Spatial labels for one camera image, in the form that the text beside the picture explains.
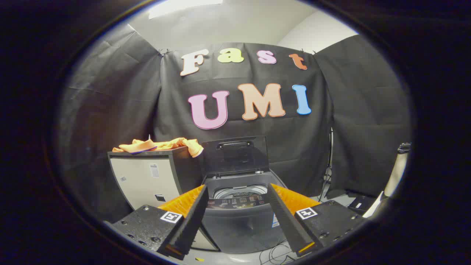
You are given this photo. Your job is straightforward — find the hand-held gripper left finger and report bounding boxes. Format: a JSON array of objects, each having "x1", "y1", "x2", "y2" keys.
[{"x1": 104, "y1": 184, "x2": 209, "y2": 261}]

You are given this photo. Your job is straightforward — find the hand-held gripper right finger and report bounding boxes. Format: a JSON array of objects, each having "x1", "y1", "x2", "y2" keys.
[{"x1": 267, "y1": 183, "x2": 368, "y2": 257}]

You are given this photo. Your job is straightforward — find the grey washing machine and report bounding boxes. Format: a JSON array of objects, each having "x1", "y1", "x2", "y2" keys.
[{"x1": 201, "y1": 169, "x2": 295, "y2": 254}]

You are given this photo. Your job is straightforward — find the orange polo shirt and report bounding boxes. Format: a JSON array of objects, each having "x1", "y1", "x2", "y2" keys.
[{"x1": 112, "y1": 136, "x2": 204, "y2": 158}]

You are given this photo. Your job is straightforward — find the grey and white cabinet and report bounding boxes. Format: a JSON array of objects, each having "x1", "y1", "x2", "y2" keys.
[{"x1": 107, "y1": 146, "x2": 221, "y2": 252}]

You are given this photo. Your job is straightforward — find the black light stand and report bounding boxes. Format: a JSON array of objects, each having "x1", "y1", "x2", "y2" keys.
[{"x1": 318, "y1": 127, "x2": 333, "y2": 202}]

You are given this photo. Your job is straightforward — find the black box with white label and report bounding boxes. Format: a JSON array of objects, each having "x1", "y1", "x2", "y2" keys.
[{"x1": 347, "y1": 195, "x2": 376, "y2": 216}]

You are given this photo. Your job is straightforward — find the white cylinder with black top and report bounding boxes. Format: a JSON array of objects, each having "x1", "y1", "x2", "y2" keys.
[{"x1": 384, "y1": 143, "x2": 412, "y2": 197}]

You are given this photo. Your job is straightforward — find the ceiling light panel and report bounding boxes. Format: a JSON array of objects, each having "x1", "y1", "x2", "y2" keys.
[{"x1": 148, "y1": 0, "x2": 224, "y2": 20}]

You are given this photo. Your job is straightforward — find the black floor cables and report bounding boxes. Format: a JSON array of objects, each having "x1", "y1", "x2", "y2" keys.
[{"x1": 259, "y1": 239, "x2": 298, "y2": 265}]

